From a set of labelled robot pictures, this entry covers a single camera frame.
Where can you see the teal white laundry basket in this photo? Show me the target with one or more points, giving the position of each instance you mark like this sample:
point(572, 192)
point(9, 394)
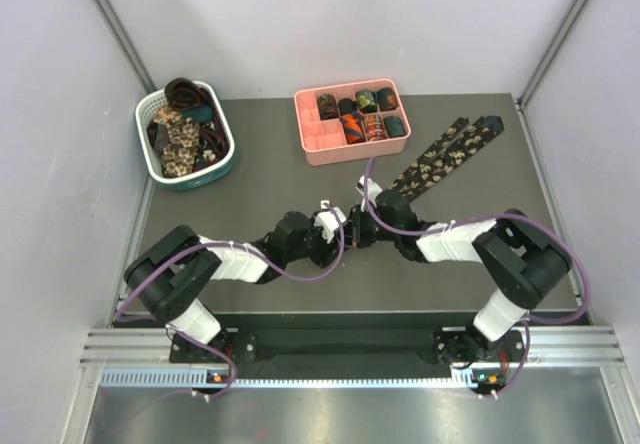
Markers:
point(216, 150)

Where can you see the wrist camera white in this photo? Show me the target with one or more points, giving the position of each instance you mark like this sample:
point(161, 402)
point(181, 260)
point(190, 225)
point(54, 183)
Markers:
point(329, 219)
point(368, 189)

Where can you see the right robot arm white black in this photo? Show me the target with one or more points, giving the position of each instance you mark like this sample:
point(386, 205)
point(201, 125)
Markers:
point(524, 262)

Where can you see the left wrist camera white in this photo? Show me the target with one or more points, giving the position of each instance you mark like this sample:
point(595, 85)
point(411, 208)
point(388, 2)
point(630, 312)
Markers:
point(329, 219)

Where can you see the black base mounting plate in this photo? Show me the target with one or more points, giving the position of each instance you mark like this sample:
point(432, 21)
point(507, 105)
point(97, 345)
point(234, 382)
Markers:
point(350, 345)

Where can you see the black gold floral tie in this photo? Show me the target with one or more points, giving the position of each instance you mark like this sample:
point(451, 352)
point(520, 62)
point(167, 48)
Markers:
point(457, 145)

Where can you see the rolled red multicolour tie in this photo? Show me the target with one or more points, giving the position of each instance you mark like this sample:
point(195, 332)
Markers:
point(374, 128)

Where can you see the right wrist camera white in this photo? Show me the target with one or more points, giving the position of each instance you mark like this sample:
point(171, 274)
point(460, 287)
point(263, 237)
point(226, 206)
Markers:
point(368, 189)

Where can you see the aluminium frame rail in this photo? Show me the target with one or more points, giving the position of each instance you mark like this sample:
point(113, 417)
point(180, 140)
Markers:
point(138, 358)

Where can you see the rolled green yellow tie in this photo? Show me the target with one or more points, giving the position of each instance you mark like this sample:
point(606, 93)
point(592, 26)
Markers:
point(366, 101)

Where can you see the brown patterned tie in basket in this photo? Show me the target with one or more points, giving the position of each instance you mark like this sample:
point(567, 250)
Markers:
point(183, 95)

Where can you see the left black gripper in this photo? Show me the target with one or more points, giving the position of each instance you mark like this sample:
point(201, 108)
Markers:
point(327, 251)

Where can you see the rolled orange navy striped tie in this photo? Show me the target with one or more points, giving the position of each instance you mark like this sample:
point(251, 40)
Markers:
point(353, 128)

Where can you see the dark grey table mat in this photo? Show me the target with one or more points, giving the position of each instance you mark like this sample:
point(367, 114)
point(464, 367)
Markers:
point(271, 176)

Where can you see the rolled maroon patterned tie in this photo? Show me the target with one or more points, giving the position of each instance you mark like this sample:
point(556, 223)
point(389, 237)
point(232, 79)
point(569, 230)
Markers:
point(327, 107)

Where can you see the rolled dark green tie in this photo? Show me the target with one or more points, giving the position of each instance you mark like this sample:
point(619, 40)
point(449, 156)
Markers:
point(387, 99)

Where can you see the pink divided organizer box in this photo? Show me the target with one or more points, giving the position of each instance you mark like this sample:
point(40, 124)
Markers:
point(323, 141)

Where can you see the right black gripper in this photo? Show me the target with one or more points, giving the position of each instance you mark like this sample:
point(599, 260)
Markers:
point(354, 234)

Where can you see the rolled black tie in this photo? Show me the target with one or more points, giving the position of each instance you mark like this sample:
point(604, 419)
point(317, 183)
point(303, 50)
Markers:
point(347, 106)

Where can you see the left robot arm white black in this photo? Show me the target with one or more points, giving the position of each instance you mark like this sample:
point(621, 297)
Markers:
point(169, 277)

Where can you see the rolled dark teal tie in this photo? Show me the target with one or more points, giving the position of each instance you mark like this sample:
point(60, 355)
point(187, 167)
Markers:
point(394, 126)

